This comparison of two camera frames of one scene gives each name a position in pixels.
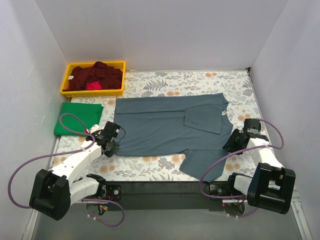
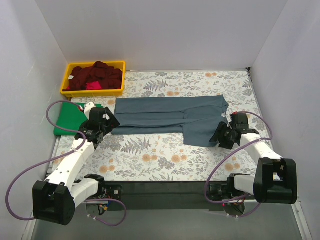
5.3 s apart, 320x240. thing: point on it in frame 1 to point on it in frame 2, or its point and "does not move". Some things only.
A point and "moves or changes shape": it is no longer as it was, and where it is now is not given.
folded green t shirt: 88,114 does not move
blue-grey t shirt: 198,125 moves or changes shape
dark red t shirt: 109,77 does not move
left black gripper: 111,147 to 110,122
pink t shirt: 94,85 does not move
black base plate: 165,196 does not move
